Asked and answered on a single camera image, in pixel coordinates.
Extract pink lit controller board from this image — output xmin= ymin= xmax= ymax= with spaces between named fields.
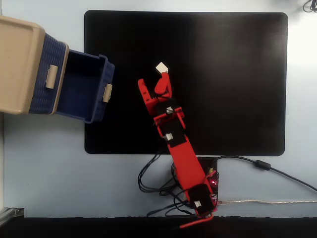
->
xmin=207 ymin=170 xmax=220 ymax=193

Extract black power cable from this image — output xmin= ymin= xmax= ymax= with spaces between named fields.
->
xmin=212 ymin=155 xmax=317 ymax=192

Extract aluminium frame profile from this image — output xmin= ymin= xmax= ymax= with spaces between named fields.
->
xmin=0 ymin=207 xmax=25 ymax=224

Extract white USB cable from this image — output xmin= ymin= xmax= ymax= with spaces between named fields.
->
xmin=217 ymin=199 xmax=317 ymax=205

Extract red straight gripper finger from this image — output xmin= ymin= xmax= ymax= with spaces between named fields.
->
xmin=137 ymin=78 xmax=159 ymax=117

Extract white toy brick block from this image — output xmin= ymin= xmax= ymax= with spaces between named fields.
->
xmin=155 ymin=61 xmax=169 ymax=74

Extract blue woven drawer plain handle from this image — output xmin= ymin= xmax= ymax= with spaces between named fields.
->
xmin=29 ymin=33 xmax=69 ymax=115

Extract blue drawer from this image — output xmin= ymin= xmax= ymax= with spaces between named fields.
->
xmin=54 ymin=49 xmax=116 ymax=124

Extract black coiled cable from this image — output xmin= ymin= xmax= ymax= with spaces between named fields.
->
xmin=303 ymin=0 xmax=317 ymax=13

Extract black rectangular table mat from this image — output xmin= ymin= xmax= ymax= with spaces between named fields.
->
xmin=84 ymin=9 xmax=289 ymax=156

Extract black servo cable bundle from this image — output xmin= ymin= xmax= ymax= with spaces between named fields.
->
xmin=137 ymin=153 xmax=199 ymax=218

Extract beige plastic drawer cabinet frame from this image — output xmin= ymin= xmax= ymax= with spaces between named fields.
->
xmin=0 ymin=14 xmax=70 ymax=116

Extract red curved gripper finger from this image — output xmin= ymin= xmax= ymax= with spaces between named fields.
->
xmin=154 ymin=72 xmax=173 ymax=98

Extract red wire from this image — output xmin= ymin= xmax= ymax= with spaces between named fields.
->
xmin=179 ymin=213 xmax=214 ymax=229

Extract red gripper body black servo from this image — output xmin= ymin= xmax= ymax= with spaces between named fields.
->
xmin=150 ymin=97 xmax=186 ymax=122

